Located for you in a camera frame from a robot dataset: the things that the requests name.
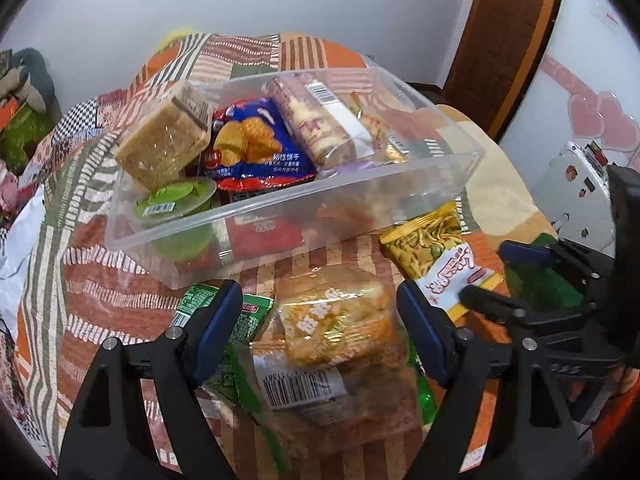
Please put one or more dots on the clear nut bag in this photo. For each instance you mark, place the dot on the clear nut bag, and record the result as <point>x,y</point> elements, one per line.
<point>372,120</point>

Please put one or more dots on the red snack packet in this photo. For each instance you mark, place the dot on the red snack packet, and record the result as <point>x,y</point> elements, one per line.
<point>265,230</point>

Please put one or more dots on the yellow hoop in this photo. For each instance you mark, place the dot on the yellow hoop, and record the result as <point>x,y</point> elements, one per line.
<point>175,35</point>

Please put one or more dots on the white wardrobe label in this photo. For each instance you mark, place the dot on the white wardrobe label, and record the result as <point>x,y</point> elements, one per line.
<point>607,19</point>

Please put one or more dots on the brown wooden door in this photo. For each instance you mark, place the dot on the brown wooden door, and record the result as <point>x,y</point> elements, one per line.
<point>500,35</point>

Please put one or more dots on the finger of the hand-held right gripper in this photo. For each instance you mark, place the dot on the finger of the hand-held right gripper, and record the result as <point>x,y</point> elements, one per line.
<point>527,255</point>
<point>500,305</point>

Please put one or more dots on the small pink heart sticker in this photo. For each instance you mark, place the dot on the small pink heart sticker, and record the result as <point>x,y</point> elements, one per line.
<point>582,116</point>

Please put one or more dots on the blue chip packet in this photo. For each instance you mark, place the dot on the blue chip packet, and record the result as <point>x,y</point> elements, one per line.
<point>250,140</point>

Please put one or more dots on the brown cake block packet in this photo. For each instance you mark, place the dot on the brown cake block packet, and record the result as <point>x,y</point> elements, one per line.
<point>165,145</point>

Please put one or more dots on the green lidded snack cup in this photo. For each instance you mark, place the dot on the green lidded snack cup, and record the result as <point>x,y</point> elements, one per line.
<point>172,202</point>

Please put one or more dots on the long biscuit packet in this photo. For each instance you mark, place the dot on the long biscuit packet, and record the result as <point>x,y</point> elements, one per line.
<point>312,120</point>

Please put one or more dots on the green snack packet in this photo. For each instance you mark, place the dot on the green snack packet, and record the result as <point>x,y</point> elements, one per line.
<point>245,322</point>

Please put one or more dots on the clear plastic box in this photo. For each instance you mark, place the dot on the clear plastic box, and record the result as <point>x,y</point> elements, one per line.
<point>350,200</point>

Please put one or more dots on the green box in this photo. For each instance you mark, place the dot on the green box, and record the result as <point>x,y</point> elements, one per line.
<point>20,127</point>

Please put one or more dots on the orange puff snack bag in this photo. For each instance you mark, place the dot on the orange puff snack bag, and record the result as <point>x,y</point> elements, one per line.
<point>330,320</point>

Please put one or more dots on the white box with stickers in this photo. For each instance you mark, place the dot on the white box with stickers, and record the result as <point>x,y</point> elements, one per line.
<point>575,195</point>

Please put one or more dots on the white cloth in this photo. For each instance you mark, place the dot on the white cloth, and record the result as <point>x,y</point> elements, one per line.
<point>15,245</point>

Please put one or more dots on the wooden wardrobe with white doors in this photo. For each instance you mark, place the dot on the wooden wardrobe with white doors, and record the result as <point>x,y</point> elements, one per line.
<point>590,60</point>

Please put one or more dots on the large pink heart sticker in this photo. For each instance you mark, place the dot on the large pink heart sticker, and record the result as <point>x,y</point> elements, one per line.
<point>617,120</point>

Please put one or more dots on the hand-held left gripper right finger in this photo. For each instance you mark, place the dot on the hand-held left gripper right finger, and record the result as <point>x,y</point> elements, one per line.
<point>425,330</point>

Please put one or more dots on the yellow snack packet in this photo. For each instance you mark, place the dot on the yellow snack packet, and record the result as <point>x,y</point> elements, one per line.
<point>430,245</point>

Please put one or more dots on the clear cookie bag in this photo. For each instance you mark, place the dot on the clear cookie bag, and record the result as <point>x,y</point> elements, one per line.
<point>310,395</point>

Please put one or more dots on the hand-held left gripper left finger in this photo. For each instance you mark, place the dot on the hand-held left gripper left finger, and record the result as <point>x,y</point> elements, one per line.
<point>217,330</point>

